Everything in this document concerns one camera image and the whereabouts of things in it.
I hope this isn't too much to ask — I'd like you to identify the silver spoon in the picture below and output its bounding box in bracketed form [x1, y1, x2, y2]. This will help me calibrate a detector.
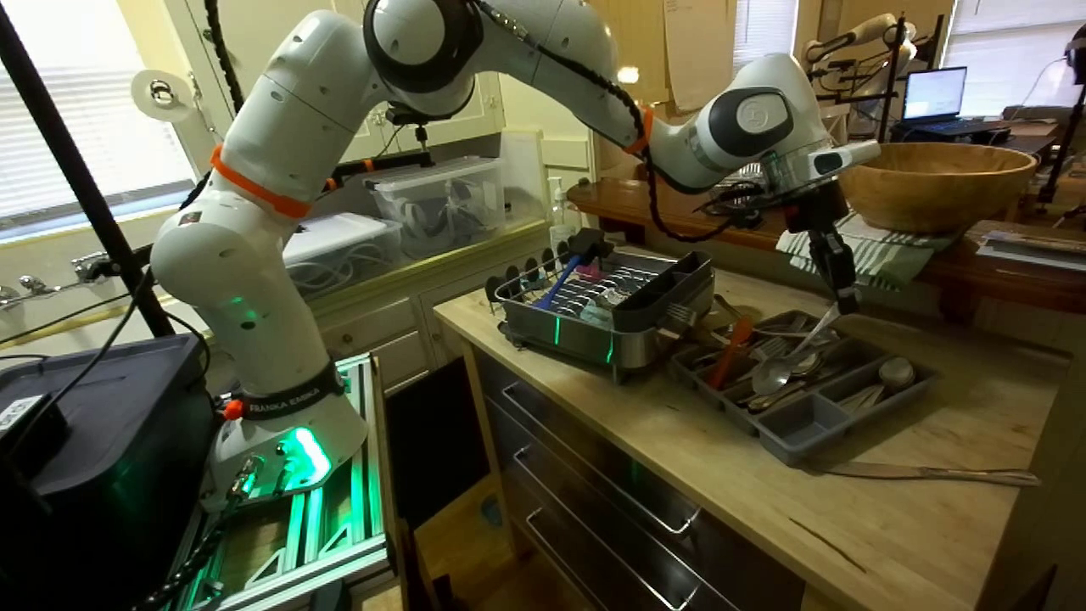
[754, 297, 847, 397]

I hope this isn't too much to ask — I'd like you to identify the black controller box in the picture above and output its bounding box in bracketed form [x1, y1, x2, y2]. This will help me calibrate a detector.
[0, 332, 220, 611]

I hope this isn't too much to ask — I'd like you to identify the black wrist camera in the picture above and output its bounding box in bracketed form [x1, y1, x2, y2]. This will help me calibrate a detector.
[702, 175, 788, 228]

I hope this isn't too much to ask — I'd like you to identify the clear tall plastic container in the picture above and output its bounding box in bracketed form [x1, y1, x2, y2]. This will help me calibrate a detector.
[495, 124, 553, 221]

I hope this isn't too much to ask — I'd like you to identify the orange handled utensil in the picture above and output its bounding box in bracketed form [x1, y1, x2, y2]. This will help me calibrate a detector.
[710, 315, 759, 389]

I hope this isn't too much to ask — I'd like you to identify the wooden drawer cabinet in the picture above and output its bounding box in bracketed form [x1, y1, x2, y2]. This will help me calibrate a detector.
[477, 351, 807, 611]

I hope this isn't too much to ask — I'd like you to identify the white lidded storage bin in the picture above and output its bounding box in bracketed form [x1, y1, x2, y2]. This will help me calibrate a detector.
[278, 211, 404, 297]

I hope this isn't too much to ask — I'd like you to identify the green striped dish towel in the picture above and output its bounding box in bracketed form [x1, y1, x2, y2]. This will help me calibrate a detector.
[778, 207, 959, 291]

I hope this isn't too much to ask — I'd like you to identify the aluminium frame robot cart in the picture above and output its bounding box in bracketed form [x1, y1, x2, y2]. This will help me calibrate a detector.
[167, 350, 396, 611]

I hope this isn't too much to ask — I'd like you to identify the dark wooden table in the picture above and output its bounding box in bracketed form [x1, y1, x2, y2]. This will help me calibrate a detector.
[566, 175, 1086, 323]

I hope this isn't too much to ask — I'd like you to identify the flat grey book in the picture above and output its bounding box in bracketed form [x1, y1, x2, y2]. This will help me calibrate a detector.
[975, 228, 1086, 277]

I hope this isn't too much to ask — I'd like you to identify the open laptop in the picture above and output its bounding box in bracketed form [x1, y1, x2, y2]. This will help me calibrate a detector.
[899, 65, 971, 124]

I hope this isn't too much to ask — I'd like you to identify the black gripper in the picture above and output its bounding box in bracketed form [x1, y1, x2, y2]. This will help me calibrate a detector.
[778, 175, 863, 317]

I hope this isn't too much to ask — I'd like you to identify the black stand with arms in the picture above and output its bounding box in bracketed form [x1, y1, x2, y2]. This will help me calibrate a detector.
[797, 9, 951, 144]

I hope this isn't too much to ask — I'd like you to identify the black rack caddy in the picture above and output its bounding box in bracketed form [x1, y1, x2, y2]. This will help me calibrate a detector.
[613, 248, 720, 332]

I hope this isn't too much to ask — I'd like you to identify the black tripod pole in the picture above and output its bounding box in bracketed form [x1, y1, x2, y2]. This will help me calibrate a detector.
[0, 3, 181, 342]

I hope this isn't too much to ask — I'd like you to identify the grey utensil tray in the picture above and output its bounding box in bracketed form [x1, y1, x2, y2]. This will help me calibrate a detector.
[669, 307, 944, 468]

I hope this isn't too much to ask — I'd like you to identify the black camera on rail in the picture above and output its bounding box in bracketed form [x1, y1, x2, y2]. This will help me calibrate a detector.
[384, 101, 447, 144]

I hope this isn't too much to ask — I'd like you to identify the black thin stand pole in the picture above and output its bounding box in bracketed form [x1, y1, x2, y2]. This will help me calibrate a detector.
[1036, 24, 1086, 211]

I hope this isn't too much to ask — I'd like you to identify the clear plastic storage bin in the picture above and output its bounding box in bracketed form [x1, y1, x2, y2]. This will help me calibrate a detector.
[366, 153, 512, 258]

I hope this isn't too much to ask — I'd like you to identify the cream drawer cabinet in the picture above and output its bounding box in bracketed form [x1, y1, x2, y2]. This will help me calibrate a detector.
[298, 216, 556, 393]

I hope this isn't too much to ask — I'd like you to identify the dark grey dish drying rack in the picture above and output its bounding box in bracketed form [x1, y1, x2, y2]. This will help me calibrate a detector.
[486, 228, 720, 384]

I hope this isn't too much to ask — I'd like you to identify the blue plastic ladle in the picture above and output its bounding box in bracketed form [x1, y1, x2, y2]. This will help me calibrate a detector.
[529, 260, 587, 315]

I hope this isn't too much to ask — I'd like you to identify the black clamp rail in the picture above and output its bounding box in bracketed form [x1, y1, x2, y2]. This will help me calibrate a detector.
[320, 149, 396, 196]

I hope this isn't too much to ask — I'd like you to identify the white round disc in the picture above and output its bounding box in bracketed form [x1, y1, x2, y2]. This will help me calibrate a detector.
[129, 65, 195, 124]

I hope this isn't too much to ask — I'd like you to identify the wooden bowl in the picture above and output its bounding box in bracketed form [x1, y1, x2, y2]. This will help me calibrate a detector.
[842, 140, 1043, 238]

